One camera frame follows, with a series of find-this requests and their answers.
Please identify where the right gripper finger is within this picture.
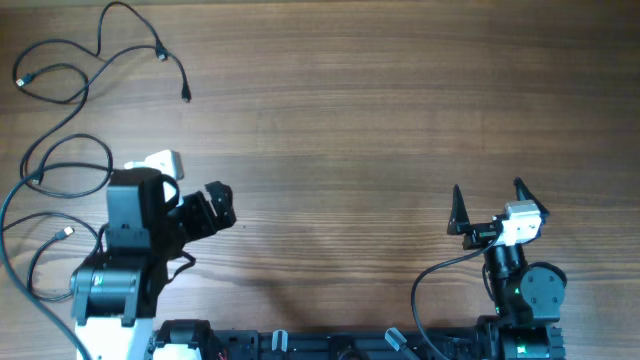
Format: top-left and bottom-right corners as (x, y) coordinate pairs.
(447, 185), (471, 235)
(513, 177), (550, 218)

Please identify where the short black usb cable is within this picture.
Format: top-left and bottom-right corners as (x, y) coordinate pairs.
(74, 44), (193, 104)

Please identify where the long black usb cable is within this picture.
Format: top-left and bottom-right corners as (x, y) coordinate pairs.
(11, 0), (169, 105)

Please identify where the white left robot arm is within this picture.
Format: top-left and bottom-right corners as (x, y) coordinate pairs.
(70, 168), (236, 359)

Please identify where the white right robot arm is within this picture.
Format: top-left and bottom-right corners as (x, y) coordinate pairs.
(447, 178), (568, 360)

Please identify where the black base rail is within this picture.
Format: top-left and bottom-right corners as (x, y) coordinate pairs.
(143, 320), (566, 360)

